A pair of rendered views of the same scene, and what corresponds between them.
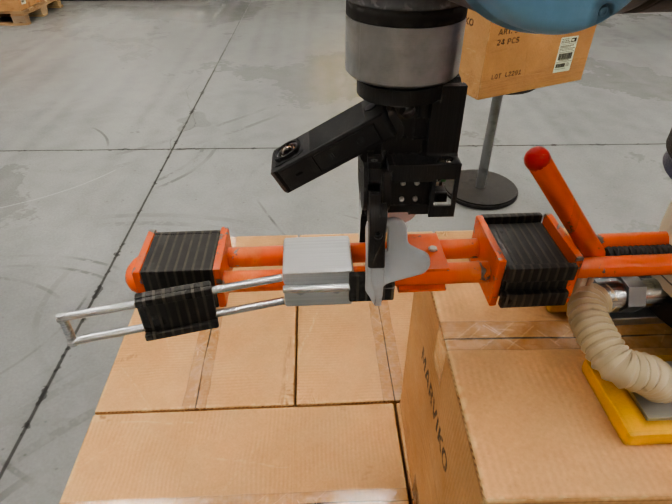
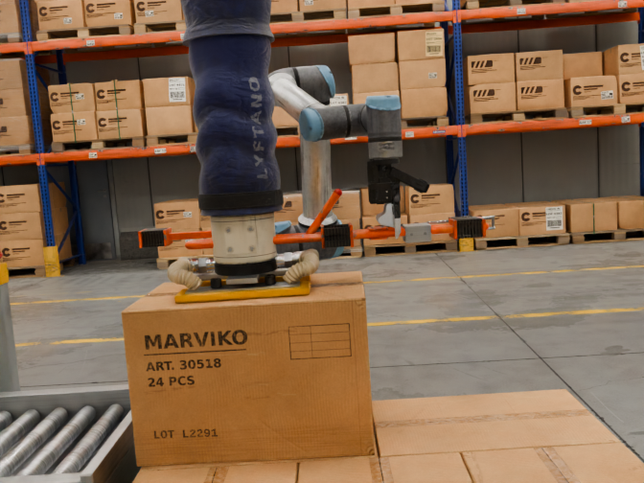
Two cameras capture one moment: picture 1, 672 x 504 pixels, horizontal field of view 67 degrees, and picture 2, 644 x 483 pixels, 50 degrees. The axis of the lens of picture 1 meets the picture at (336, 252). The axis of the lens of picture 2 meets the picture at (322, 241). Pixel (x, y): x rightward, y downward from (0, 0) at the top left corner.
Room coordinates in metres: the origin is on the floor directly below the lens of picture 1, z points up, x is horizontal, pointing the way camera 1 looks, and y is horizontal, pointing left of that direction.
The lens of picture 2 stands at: (2.27, -0.13, 1.28)
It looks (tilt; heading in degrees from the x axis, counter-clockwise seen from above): 7 degrees down; 183
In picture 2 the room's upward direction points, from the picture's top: 4 degrees counter-clockwise
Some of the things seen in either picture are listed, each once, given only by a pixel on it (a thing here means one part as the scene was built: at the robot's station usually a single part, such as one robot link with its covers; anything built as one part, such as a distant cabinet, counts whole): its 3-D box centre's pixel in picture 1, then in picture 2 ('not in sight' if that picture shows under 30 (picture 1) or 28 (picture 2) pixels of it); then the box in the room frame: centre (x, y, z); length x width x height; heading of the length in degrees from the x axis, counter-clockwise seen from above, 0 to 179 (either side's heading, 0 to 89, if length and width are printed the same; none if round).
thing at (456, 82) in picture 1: (404, 144); (384, 181); (0.41, -0.06, 1.21); 0.09 x 0.08 x 0.12; 92
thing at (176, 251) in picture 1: (187, 267); (467, 227); (0.41, 0.15, 1.07); 0.08 x 0.07 x 0.05; 93
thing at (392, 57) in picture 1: (402, 46); (385, 150); (0.42, -0.05, 1.29); 0.10 x 0.09 x 0.05; 2
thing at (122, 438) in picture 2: not in sight; (130, 427); (0.47, -0.80, 0.58); 0.70 x 0.03 x 0.06; 3
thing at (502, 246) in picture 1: (521, 257); (336, 235); (0.43, -0.20, 1.07); 0.10 x 0.08 x 0.06; 3
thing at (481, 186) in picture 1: (489, 137); not in sight; (2.42, -0.78, 0.31); 0.40 x 0.40 x 0.62
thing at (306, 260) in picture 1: (317, 270); (416, 232); (0.41, 0.02, 1.07); 0.07 x 0.07 x 0.04; 3
